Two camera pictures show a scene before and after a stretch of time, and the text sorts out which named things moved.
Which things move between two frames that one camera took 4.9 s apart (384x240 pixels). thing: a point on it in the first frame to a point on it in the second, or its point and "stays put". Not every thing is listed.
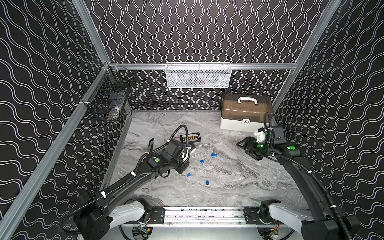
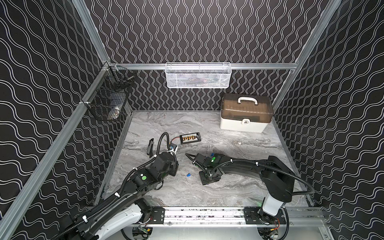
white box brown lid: [244, 112] stays put
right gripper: [249, 148] to [202, 181]
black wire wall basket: [107, 97] stays put
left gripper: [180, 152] to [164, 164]
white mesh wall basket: [198, 75] stays put
